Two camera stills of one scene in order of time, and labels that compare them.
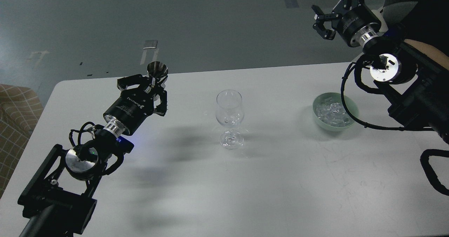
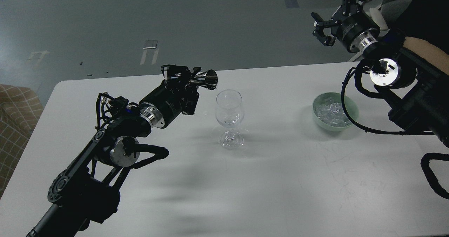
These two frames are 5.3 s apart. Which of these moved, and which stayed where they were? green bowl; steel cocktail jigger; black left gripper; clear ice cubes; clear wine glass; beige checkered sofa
Moved: black left gripper; steel cocktail jigger
Stayed: clear wine glass; green bowl; clear ice cubes; beige checkered sofa
